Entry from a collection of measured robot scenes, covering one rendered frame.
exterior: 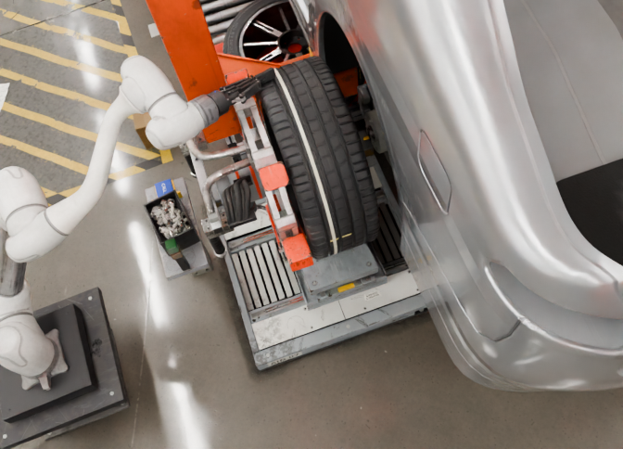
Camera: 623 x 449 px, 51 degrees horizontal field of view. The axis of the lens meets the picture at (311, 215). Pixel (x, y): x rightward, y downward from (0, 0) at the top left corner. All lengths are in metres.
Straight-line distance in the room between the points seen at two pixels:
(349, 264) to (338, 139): 0.92
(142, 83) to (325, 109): 0.53
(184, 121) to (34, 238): 0.56
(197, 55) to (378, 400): 1.53
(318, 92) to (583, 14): 0.96
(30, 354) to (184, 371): 0.70
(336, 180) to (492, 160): 0.75
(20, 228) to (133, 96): 0.52
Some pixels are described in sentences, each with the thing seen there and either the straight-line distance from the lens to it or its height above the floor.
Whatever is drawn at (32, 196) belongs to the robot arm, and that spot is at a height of 1.10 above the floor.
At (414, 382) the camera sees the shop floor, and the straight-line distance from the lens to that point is 2.82.
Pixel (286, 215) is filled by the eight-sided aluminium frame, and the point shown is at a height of 0.98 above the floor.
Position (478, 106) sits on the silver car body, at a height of 1.69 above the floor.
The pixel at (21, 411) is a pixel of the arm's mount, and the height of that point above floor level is 0.36.
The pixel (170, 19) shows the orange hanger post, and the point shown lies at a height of 1.21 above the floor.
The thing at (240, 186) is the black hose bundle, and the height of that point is 1.03.
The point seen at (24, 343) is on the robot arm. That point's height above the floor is 0.61.
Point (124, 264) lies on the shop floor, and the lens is 3.22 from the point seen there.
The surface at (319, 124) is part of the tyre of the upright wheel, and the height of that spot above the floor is 1.17.
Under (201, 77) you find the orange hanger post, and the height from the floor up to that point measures 0.91.
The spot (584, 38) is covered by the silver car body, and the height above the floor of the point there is 1.04.
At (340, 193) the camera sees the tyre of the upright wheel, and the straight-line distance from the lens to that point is 1.96.
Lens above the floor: 2.73
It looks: 61 degrees down
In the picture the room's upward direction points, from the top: 12 degrees counter-clockwise
